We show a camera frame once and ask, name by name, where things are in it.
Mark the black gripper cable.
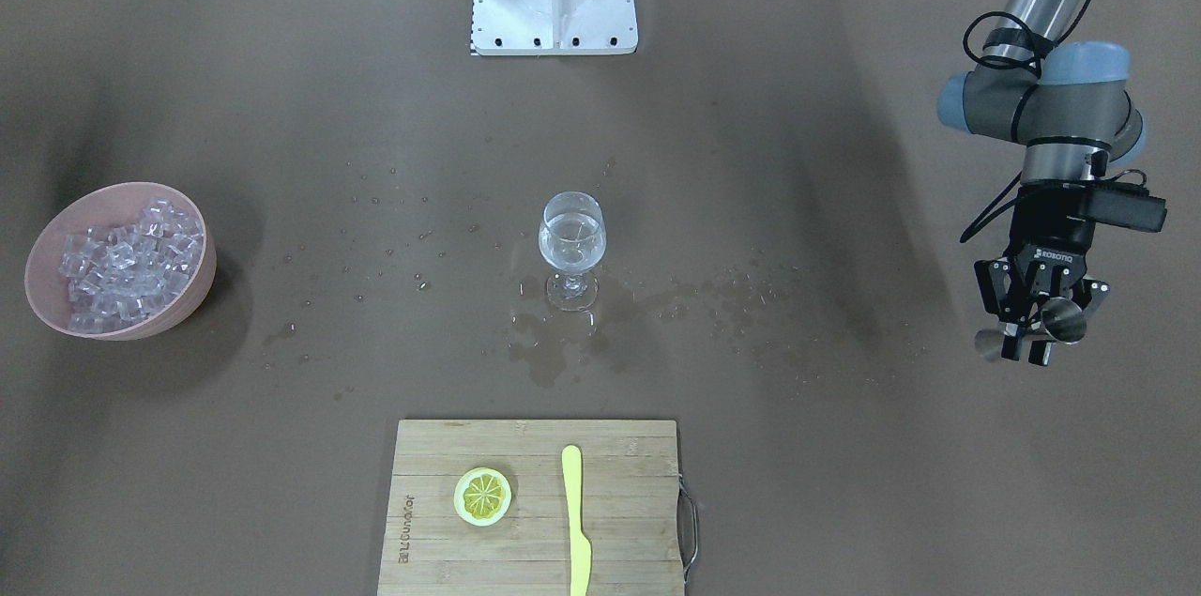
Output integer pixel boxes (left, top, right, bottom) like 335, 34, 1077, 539
960, 0, 1101, 245

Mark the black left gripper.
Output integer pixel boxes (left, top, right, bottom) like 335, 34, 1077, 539
974, 184, 1111, 368

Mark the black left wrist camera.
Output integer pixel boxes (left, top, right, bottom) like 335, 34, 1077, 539
1082, 185, 1167, 233

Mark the clear wine glass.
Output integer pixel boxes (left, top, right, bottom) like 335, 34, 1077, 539
538, 192, 607, 311

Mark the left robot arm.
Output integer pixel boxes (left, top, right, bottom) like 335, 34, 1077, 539
936, 0, 1166, 366

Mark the pile of clear ice cubes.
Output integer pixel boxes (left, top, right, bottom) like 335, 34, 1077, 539
56, 197, 205, 335

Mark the steel double jigger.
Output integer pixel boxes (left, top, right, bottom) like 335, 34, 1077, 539
973, 298, 1087, 368

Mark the yellow lemon half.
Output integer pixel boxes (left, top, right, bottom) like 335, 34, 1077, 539
453, 467, 513, 528

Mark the yellow plastic knife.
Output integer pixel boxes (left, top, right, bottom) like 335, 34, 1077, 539
561, 445, 593, 595

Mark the wooden cutting board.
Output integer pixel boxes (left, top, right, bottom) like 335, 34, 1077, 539
376, 418, 687, 595

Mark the brown table mat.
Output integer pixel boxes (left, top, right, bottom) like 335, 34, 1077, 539
1, 0, 1199, 595

